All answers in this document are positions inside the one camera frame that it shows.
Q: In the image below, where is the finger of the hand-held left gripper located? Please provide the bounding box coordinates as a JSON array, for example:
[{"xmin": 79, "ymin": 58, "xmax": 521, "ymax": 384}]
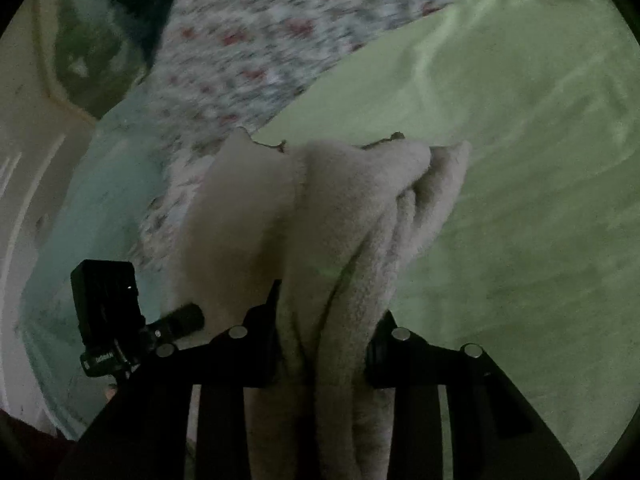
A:
[{"xmin": 142, "ymin": 303, "xmax": 206, "ymax": 350}]

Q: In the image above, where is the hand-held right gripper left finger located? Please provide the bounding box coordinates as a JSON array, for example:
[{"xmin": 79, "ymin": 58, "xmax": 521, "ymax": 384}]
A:
[{"xmin": 55, "ymin": 280, "xmax": 283, "ymax": 480}]

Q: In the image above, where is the white floral pillow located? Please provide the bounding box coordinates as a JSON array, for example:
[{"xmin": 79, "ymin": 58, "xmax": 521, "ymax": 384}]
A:
[{"xmin": 132, "ymin": 155, "xmax": 221, "ymax": 273}]

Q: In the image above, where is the pink floral bed sheet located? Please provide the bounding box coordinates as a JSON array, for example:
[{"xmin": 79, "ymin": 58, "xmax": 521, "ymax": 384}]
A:
[{"xmin": 142, "ymin": 0, "xmax": 576, "ymax": 161}]

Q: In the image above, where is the light blue floral quilt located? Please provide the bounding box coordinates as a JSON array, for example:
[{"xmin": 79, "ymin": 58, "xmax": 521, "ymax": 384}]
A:
[{"xmin": 20, "ymin": 92, "xmax": 176, "ymax": 441}]

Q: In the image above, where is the beige knit sweater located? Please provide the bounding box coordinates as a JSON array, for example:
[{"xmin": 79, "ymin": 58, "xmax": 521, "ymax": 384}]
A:
[{"xmin": 167, "ymin": 127, "xmax": 473, "ymax": 480}]

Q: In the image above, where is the light green blanket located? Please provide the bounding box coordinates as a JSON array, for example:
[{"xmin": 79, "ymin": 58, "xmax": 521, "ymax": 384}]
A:
[{"xmin": 252, "ymin": 0, "xmax": 640, "ymax": 480}]

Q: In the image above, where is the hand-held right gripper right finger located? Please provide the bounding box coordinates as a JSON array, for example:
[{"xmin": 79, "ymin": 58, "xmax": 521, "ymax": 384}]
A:
[{"xmin": 364, "ymin": 310, "xmax": 581, "ymax": 480}]

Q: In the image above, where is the dark red clothing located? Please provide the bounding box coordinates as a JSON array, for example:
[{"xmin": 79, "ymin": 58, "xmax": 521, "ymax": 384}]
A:
[{"xmin": 0, "ymin": 407, "xmax": 76, "ymax": 480}]

